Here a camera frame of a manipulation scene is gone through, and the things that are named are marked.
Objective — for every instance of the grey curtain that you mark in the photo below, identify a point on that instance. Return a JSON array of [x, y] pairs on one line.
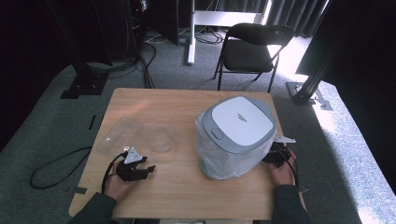
[[289, 15]]

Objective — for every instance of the black folding chair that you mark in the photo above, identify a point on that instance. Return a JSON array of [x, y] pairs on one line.
[[246, 56]]

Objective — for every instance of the white grey lidded trash can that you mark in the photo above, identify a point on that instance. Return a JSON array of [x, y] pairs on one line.
[[239, 124]]

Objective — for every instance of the clear plastic bin liner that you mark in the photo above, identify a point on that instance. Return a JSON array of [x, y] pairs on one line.
[[230, 165]]

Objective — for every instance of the clear plastic bag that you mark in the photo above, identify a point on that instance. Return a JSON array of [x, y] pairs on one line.
[[120, 137]]

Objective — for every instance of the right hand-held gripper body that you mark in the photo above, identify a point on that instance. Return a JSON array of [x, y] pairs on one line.
[[277, 154]]

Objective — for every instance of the black metal stand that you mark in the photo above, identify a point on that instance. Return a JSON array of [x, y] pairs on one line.
[[308, 87], [84, 77]]

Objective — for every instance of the black tape strip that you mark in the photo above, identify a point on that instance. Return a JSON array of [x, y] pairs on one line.
[[92, 122]]

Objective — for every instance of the white desk frame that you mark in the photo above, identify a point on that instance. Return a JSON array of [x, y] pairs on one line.
[[191, 37]]

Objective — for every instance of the person's left hand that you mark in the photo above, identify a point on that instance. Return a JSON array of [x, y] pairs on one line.
[[120, 186]]

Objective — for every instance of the person's right hand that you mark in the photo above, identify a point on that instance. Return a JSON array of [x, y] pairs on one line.
[[283, 174]]

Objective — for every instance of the round clear plastic container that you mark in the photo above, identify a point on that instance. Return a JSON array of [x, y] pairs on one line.
[[160, 138]]

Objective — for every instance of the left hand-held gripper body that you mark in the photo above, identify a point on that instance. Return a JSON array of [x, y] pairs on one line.
[[132, 169]]

